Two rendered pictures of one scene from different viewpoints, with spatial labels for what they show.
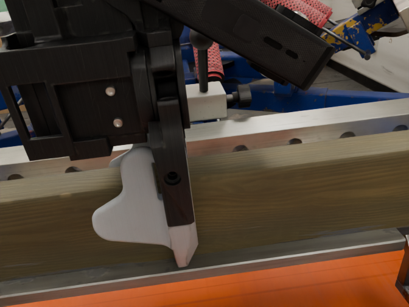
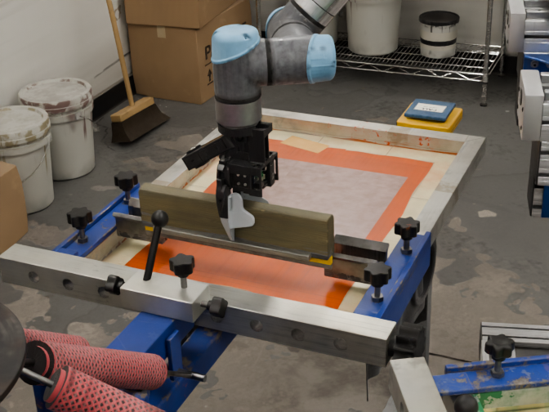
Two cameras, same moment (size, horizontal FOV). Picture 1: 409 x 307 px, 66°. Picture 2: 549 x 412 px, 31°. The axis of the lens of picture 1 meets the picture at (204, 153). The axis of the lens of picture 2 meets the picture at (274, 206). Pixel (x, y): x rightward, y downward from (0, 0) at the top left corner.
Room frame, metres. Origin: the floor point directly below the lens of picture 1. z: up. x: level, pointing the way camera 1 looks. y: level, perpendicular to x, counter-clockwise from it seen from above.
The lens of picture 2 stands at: (1.49, 0.77, 1.88)
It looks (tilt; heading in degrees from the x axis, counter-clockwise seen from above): 28 degrees down; 207
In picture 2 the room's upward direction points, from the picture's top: 2 degrees counter-clockwise
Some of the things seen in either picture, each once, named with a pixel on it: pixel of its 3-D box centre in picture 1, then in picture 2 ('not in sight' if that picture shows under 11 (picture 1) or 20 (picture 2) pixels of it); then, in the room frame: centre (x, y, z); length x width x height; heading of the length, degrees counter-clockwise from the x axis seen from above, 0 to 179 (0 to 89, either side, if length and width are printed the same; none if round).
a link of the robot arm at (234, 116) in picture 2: not in sight; (239, 109); (0.17, 0.04, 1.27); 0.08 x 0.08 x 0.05
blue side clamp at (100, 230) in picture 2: not in sight; (108, 233); (0.17, -0.26, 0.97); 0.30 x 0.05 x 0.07; 3
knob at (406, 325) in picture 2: not in sight; (399, 347); (0.35, 0.38, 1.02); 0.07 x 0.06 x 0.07; 3
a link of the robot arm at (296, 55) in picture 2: not in sight; (298, 56); (0.11, 0.11, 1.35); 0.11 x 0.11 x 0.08; 32
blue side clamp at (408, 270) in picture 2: not in sight; (391, 288); (0.14, 0.29, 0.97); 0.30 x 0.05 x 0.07; 3
